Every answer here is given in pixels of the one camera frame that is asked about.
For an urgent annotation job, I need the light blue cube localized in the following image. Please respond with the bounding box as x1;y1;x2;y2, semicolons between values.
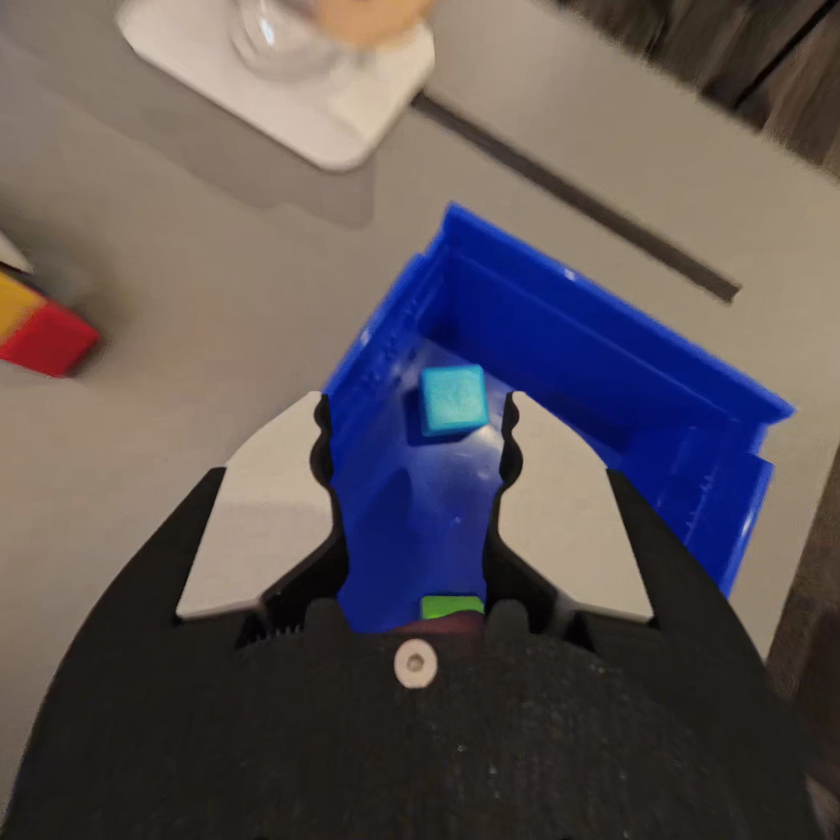
419;365;488;438

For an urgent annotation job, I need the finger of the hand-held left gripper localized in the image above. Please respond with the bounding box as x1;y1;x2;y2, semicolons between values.
0;230;35;277

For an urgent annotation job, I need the blue plastic bin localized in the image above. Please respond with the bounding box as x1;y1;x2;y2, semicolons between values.
323;202;799;636

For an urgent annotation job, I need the red cube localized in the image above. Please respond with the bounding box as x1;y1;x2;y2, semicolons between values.
0;307;103;379

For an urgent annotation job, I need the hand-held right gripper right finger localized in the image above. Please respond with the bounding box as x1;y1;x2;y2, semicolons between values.
476;391;657;637

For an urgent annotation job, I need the yellow cube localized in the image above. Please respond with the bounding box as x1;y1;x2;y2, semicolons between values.
0;269;48;347

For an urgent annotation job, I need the green cube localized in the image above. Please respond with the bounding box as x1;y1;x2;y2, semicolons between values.
420;595;487;622

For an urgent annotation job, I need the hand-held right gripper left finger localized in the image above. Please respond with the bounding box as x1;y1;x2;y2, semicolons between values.
175;392;349;634

